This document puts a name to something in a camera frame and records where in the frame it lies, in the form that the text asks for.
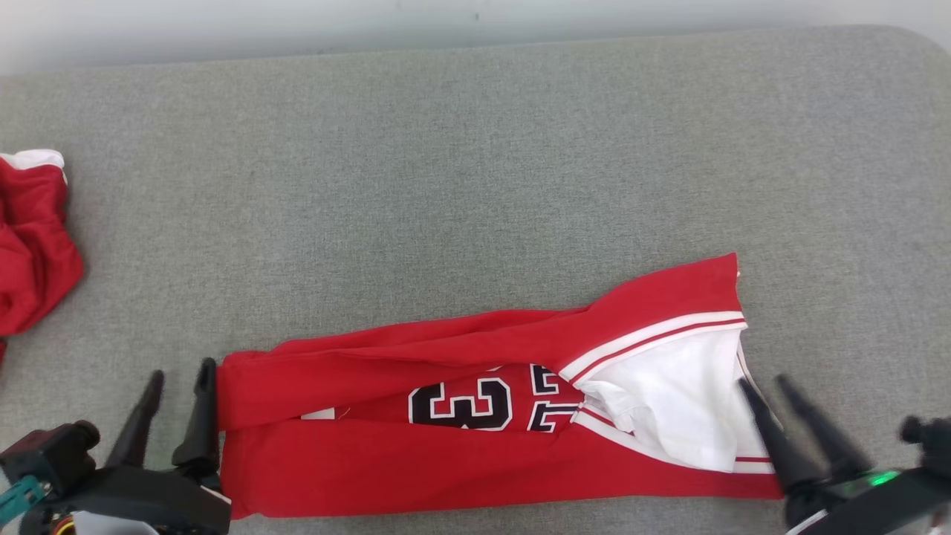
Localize red shorts with white stripe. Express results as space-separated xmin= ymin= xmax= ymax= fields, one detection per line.
xmin=0 ymin=149 xmax=85 ymax=365

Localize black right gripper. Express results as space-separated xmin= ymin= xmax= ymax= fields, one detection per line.
xmin=738 ymin=373 xmax=951 ymax=535

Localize red basketball jersey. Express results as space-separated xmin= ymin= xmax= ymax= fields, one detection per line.
xmin=215 ymin=253 xmax=785 ymax=520

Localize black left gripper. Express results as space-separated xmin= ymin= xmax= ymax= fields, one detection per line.
xmin=43 ymin=358 xmax=233 ymax=535

